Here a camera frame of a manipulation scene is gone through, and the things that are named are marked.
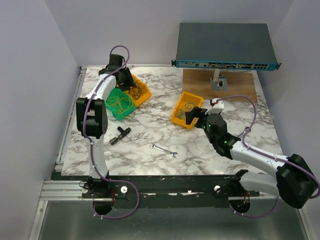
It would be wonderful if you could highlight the blue network switch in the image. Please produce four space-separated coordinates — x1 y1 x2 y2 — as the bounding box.
171 22 281 71

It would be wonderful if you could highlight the silver open-end wrench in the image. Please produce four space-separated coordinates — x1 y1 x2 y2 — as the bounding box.
149 143 179 158

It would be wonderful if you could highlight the green plastic bin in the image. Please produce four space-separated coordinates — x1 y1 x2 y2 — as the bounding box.
105 88 136 121

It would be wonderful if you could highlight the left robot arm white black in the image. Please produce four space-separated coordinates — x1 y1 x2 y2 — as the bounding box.
76 54 127 198

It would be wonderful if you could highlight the metal switch stand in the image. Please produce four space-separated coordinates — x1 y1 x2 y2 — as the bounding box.
210 69 228 91

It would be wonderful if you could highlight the aluminium table frame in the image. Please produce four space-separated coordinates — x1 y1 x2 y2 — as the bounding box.
27 65 306 240

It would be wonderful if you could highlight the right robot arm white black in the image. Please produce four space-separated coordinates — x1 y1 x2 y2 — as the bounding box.
185 106 320 209

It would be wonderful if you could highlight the black T-handle tool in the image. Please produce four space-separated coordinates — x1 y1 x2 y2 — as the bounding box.
109 126 132 146

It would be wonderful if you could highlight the yellow bin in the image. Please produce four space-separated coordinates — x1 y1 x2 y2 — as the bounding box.
124 74 152 108
171 91 204 129

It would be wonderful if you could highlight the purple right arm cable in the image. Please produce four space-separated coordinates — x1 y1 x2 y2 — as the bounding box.
217 94 320 218

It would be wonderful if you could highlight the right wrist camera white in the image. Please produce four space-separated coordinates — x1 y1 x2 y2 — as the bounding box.
205 98 224 115

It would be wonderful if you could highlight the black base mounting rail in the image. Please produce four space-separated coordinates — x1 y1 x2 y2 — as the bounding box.
51 172 259 211

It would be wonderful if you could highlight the wooden base board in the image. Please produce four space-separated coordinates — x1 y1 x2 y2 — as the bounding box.
182 68 258 103

